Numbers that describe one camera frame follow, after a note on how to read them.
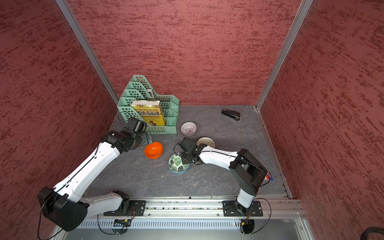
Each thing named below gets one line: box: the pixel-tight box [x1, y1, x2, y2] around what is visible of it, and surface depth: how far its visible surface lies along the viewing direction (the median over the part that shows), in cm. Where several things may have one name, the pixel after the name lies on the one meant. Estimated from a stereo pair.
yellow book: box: [130, 100, 165, 126], surface depth 89 cm
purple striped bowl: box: [180, 121, 197, 137], surface depth 103 cm
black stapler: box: [221, 108, 241, 121], surface depth 116 cm
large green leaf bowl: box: [168, 152, 190, 174], surface depth 88 cm
